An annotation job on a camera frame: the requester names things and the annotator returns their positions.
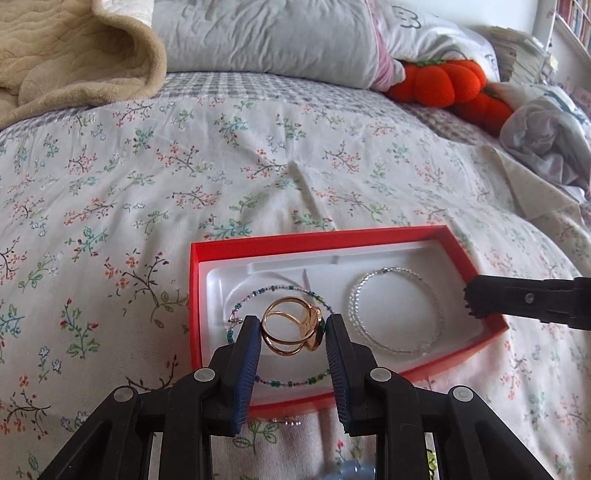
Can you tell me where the light blue bead bracelet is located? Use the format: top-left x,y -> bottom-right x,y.
320,458 -> 378,480

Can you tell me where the clear beaded bracelet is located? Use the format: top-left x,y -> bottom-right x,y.
346,266 -> 446,356

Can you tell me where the green multicolour beaded bracelet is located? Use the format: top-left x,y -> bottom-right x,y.
224,284 -> 335,388

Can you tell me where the red Ace jewelry box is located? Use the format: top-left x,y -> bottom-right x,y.
187,224 -> 510,420

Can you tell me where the gold ring with green stone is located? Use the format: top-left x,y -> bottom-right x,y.
259,296 -> 326,357

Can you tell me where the crumpled grey white cloth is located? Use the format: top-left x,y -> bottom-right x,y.
493,83 -> 590,202

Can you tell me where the stack of books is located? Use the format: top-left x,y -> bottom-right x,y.
483,26 -> 558,85

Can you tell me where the orange pumpkin plush toy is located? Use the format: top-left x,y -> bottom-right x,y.
386,60 -> 514,137

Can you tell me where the grey white pillow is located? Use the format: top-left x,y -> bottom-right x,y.
152,0 -> 499,91

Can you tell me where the beige fleece blanket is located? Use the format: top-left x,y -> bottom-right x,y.
1,1 -> 166,127

